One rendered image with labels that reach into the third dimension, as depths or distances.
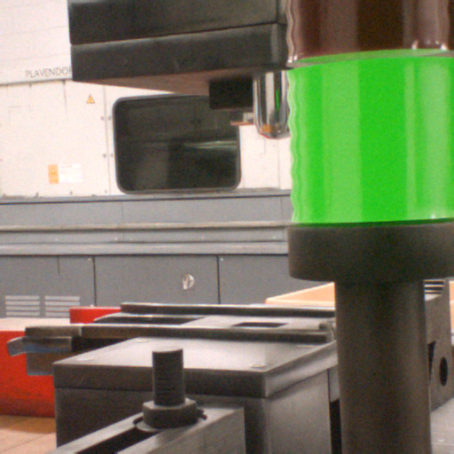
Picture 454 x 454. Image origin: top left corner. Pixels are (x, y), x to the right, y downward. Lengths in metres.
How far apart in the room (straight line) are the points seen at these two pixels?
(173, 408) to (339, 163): 0.19
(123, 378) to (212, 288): 5.32
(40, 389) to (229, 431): 0.39
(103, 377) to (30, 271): 6.00
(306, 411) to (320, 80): 0.26
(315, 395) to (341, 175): 0.26
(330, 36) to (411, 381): 0.08
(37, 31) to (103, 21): 8.49
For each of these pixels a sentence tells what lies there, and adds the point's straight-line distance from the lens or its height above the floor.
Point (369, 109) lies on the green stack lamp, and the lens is 0.24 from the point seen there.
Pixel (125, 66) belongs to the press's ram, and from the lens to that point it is 0.49.
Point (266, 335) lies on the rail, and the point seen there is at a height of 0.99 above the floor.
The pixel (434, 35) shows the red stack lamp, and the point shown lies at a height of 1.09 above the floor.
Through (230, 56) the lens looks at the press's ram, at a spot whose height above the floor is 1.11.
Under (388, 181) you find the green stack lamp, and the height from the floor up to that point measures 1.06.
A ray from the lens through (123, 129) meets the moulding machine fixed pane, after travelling 6.09.
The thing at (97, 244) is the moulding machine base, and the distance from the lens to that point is 6.17.
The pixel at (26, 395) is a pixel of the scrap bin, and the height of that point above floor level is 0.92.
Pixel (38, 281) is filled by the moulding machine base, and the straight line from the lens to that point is 6.45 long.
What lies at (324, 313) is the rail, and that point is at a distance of 0.59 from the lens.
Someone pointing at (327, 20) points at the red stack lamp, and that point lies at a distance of 0.24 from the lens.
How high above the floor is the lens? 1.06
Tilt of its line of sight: 3 degrees down
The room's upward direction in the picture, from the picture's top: 3 degrees counter-clockwise
